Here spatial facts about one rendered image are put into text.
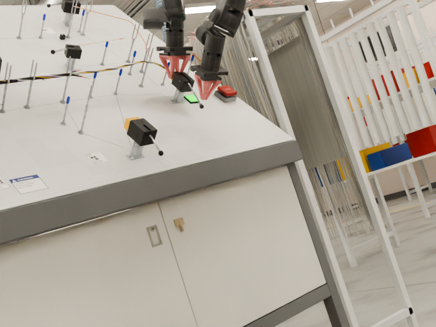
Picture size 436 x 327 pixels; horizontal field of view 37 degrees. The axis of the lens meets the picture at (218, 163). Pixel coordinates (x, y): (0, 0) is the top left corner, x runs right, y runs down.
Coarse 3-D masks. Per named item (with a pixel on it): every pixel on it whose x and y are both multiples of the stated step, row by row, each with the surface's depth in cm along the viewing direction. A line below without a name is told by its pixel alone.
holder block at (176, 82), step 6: (180, 72) 205; (174, 78) 204; (180, 78) 201; (186, 78) 203; (174, 84) 204; (180, 84) 202; (186, 84) 202; (192, 84) 203; (180, 90) 202; (186, 90) 203
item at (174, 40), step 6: (168, 30) 201; (174, 30) 201; (180, 30) 202; (168, 36) 202; (174, 36) 201; (180, 36) 202; (168, 42) 202; (174, 42) 201; (180, 42) 202; (156, 48) 203; (162, 48) 201; (168, 48) 199; (174, 48) 200; (180, 48) 202; (186, 48) 204; (192, 48) 205
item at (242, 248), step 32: (192, 192) 180; (224, 192) 188; (256, 192) 197; (288, 192) 206; (192, 224) 177; (224, 224) 185; (256, 224) 193; (288, 224) 202; (192, 256) 174; (224, 256) 181; (256, 256) 189; (288, 256) 198; (192, 288) 171; (224, 288) 178; (256, 288) 186; (288, 288) 194; (224, 320) 175
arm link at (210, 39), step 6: (210, 30) 192; (216, 30) 190; (204, 36) 194; (210, 36) 188; (216, 36) 188; (222, 36) 189; (210, 42) 189; (216, 42) 188; (222, 42) 189; (204, 48) 191; (210, 48) 189; (216, 48) 189; (222, 48) 190
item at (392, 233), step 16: (384, 0) 429; (416, 0) 415; (432, 0) 463; (352, 16) 454; (368, 16) 446; (384, 16) 465; (416, 16) 414; (336, 32) 466; (368, 32) 512; (432, 48) 412; (336, 64) 547; (432, 64) 412; (432, 80) 419; (400, 96) 456; (352, 112) 473; (416, 160) 439; (320, 176) 509; (368, 176) 534; (336, 208) 505; (384, 208) 536; (336, 224) 506; (352, 256) 502
